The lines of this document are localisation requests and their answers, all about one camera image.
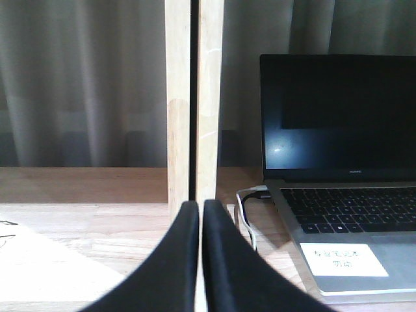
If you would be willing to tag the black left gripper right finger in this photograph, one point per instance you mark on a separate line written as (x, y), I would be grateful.
(237, 278)

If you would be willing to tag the wooden shelf unit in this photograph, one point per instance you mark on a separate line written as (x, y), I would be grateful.
(195, 97)

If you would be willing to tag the white paper sheet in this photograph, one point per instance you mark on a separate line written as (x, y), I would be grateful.
(41, 260)

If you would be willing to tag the grey curtain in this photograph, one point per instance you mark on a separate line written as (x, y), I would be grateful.
(81, 81)

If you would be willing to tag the silver laptop with stickers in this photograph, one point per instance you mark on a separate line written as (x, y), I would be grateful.
(338, 156)

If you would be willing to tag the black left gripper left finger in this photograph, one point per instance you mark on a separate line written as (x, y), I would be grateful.
(166, 280)

